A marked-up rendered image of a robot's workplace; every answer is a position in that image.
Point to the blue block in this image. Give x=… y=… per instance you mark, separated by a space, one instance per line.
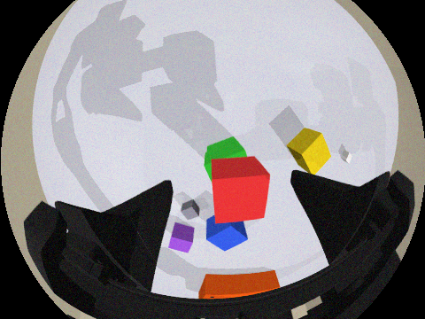
x=225 y=235

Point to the small grey cube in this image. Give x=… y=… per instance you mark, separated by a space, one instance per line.
x=190 y=209

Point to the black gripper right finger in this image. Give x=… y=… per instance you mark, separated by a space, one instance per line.
x=335 y=209

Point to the green cube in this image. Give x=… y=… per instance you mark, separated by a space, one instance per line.
x=229 y=151
x=221 y=143

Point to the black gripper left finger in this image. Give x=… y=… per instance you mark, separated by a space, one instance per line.
x=130 y=234

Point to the small white cube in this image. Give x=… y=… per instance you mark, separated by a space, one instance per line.
x=346 y=157

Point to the yellow cube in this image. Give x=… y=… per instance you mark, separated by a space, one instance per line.
x=309 y=150

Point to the purple block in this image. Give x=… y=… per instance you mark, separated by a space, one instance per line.
x=182 y=238

